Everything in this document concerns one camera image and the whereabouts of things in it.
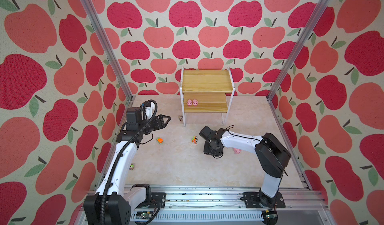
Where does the right aluminium frame post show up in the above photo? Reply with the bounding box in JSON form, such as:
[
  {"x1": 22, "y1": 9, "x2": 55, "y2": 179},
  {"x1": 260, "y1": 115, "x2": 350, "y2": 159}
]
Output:
[{"x1": 267, "y1": 0, "x2": 331, "y2": 103}]

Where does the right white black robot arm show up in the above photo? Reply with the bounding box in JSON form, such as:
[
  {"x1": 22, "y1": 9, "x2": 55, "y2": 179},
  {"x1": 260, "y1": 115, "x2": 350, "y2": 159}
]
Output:
[{"x1": 200, "y1": 126, "x2": 291, "y2": 208}]

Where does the aluminium frame post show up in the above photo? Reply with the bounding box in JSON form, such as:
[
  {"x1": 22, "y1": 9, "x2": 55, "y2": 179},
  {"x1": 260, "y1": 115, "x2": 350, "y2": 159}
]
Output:
[
  {"x1": 80, "y1": 0, "x2": 134, "y2": 102},
  {"x1": 267, "y1": 0, "x2": 331, "y2": 103}
]

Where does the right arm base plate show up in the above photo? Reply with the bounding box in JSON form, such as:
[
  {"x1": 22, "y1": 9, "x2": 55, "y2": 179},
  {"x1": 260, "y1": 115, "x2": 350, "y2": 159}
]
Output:
[{"x1": 240, "y1": 192, "x2": 286, "y2": 209}]

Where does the left aluminium frame post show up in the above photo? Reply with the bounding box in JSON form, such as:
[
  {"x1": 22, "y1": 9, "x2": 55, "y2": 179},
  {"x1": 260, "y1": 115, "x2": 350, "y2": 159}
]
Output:
[{"x1": 80, "y1": 0, "x2": 134, "y2": 102}]

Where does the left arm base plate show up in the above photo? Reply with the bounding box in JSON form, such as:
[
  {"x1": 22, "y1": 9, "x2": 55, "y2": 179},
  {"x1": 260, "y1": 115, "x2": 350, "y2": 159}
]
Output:
[{"x1": 137, "y1": 193, "x2": 166, "y2": 209}]

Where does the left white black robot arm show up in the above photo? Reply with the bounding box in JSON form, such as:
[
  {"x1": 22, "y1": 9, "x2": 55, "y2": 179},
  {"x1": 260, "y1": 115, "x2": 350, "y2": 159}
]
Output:
[{"x1": 84, "y1": 100, "x2": 171, "y2": 225}]

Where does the wooden two-tier white-frame shelf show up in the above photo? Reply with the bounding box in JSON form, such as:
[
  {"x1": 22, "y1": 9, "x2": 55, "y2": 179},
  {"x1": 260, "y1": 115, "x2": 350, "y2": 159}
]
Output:
[{"x1": 180, "y1": 68, "x2": 235, "y2": 126}]

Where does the multicolour toy car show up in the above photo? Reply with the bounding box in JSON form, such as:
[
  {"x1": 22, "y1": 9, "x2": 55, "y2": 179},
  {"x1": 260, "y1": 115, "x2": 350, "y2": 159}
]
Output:
[{"x1": 192, "y1": 136, "x2": 198, "y2": 144}]

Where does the front aluminium rail frame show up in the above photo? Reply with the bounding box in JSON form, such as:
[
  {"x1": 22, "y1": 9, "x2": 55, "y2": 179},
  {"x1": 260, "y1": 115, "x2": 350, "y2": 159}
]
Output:
[{"x1": 151, "y1": 185, "x2": 336, "y2": 225}]

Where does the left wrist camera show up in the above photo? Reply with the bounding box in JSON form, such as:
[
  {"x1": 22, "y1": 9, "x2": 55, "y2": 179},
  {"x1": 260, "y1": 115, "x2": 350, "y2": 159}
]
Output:
[{"x1": 141, "y1": 102, "x2": 155, "y2": 121}]

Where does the black corrugated cable conduit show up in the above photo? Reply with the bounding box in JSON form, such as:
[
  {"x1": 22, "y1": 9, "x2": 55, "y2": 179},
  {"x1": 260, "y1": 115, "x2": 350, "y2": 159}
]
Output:
[{"x1": 98, "y1": 99, "x2": 159, "y2": 225}]

